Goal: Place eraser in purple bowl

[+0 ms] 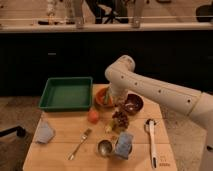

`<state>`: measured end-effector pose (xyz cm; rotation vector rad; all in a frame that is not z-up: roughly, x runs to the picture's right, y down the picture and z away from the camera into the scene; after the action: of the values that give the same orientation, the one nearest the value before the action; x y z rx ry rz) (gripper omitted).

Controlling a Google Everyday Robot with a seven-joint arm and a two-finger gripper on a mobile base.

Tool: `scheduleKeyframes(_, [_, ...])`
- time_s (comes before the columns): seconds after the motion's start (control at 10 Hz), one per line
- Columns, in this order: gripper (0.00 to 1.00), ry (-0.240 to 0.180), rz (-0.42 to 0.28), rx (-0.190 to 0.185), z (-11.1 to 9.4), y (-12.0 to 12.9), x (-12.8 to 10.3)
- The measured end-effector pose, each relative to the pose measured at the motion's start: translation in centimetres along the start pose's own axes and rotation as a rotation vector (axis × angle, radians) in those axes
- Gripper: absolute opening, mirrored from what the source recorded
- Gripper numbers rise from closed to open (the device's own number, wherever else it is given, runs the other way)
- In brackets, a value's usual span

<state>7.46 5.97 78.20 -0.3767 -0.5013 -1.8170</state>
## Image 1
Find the dark purple bowl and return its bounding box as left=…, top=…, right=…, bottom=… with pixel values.
left=124, top=94, right=144, bottom=115

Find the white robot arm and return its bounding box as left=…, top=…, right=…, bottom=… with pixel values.
left=105, top=55, right=213, bottom=171

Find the blue sponge block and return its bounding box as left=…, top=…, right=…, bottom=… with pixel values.
left=114, top=132, right=133, bottom=159

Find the bunch of dark grapes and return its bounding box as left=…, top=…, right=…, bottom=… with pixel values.
left=105, top=111, right=129, bottom=133

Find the silver fork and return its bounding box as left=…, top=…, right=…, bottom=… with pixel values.
left=68, top=128, right=92, bottom=160

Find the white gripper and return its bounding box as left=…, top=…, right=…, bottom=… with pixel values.
left=110, top=88, right=128, bottom=105

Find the orange bowl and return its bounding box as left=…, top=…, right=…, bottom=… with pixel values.
left=95, top=88, right=114, bottom=108

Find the green plastic tray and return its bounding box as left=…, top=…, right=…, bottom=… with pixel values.
left=39, top=77, right=93, bottom=112

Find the light blue cloth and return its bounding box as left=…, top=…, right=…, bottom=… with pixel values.
left=35, top=121, right=55, bottom=144

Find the black chair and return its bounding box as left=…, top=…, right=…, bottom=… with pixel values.
left=0, top=126, right=26, bottom=138

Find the orange round fruit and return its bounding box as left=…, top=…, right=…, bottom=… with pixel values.
left=87, top=109, right=99, bottom=124

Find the white handled spoon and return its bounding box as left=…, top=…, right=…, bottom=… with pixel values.
left=145, top=119, right=157, bottom=169

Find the small metal cup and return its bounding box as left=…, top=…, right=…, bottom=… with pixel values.
left=98, top=140, right=113, bottom=157

